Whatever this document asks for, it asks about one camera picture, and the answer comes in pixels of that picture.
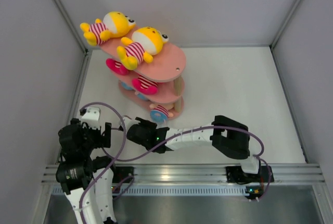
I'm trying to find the large yellow plush on shelf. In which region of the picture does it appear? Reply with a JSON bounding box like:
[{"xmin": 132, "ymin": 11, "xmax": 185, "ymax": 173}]
[{"xmin": 80, "ymin": 11, "xmax": 136, "ymax": 46}]

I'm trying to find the slotted grey cable duct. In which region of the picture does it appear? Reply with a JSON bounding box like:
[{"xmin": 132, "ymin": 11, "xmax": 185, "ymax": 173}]
[{"xmin": 52, "ymin": 184, "xmax": 250, "ymax": 196}]

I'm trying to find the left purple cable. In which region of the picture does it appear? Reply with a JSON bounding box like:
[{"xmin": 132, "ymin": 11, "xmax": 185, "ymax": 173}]
[{"xmin": 78, "ymin": 102, "xmax": 135, "ymax": 224}]

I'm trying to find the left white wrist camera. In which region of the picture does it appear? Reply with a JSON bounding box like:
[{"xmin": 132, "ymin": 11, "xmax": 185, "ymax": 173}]
[{"xmin": 80, "ymin": 106, "xmax": 101, "ymax": 130}]

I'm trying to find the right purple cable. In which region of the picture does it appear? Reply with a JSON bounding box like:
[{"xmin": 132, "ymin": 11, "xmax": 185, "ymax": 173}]
[{"xmin": 100, "ymin": 125, "xmax": 273, "ymax": 203}]

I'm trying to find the pink three-tier wooden shelf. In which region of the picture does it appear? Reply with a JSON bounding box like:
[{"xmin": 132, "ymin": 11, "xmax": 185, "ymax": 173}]
[{"xmin": 100, "ymin": 39, "xmax": 186, "ymax": 120}]

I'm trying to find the yellow plush striped shirt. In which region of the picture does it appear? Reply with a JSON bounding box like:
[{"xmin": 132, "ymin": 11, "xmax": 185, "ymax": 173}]
[{"xmin": 117, "ymin": 27, "xmax": 169, "ymax": 70}]

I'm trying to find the aluminium front rail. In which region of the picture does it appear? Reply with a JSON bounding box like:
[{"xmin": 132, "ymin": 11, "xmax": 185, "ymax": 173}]
[{"xmin": 41, "ymin": 163, "xmax": 325, "ymax": 183}]

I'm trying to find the pink plush striped shirt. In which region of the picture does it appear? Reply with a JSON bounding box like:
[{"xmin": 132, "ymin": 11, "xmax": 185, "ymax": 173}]
[{"xmin": 106, "ymin": 58, "xmax": 129, "ymax": 76}]

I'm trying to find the white pink-eared plush toy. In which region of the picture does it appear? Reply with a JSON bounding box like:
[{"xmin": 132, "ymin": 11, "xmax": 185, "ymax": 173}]
[{"xmin": 132, "ymin": 76, "xmax": 158, "ymax": 95}]

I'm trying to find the purple cable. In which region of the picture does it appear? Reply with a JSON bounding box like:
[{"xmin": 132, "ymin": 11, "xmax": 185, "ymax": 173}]
[
  {"xmin": 100, "ymin": 125, "xmax": 273, "ymax": 203},
  {"xmin": 78, "ymin": 102, "xmax": 135, "ymax": 224}
]

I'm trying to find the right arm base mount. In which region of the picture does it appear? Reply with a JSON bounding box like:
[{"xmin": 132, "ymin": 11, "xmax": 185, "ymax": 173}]
[{"xmin": 226, "ymin": 166, "xmax": 275, "ymax": 184}]

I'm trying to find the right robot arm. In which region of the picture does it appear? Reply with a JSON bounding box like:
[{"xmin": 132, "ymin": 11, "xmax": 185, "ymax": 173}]
[{"xmin": 123, "ymin": 115, "xmax": 262, "ymax": 181}]

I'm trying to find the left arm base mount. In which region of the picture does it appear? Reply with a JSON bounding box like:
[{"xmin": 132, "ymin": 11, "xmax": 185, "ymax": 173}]
[{"xmin": 111, "ymin": 166, "xmax": 134, "ymax": 183}]

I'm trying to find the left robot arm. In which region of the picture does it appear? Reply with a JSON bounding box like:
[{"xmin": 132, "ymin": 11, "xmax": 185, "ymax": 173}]
[{"xmin": 56, "ymin": 118, "xmax": 118, "ymax": 223}]

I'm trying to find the blue plush under shelf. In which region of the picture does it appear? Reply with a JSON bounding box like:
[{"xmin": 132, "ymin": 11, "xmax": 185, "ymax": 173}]
[{"xmin": 120, "ymin": 82, "xmax": 133, "ymax": 91}]

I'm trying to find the peach-faced boy plush doll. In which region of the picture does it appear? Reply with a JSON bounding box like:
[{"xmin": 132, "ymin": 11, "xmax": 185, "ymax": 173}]
[{"xmin": 135, "ymin": 91, "xmax": 148, "ymax": 101}]

